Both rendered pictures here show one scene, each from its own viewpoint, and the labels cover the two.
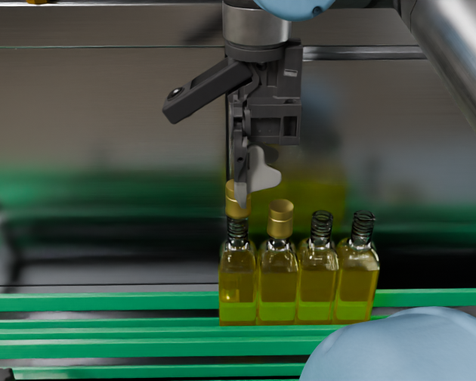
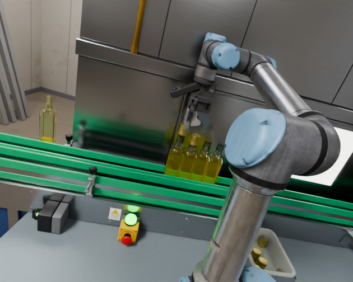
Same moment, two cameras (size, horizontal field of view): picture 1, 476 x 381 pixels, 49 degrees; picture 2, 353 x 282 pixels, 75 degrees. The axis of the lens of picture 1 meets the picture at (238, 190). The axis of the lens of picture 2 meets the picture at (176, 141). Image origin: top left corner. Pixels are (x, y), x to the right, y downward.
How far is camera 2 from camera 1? 0.33 m
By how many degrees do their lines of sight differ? 12
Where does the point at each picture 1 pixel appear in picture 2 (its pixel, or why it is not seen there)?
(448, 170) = not seen: hidden behind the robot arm
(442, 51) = (261, 83)
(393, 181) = not seen: hidden behind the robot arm
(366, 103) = (227, 111)
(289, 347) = (187, 185)
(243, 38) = (201, 75)
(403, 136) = not seen: hidden behind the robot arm
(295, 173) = (198, 130)
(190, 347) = (154, 178)
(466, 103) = (265, 95)
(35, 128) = (115, 94)
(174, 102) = (175, 90)
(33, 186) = (107, 115)
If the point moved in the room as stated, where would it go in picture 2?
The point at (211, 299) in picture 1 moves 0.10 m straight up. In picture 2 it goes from (161, 167) to (166, 148)
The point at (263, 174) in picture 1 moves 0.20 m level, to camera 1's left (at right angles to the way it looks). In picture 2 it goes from (195, 121) to (144, 108)
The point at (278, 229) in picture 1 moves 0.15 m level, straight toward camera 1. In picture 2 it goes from (194, 142) to (193, 159)
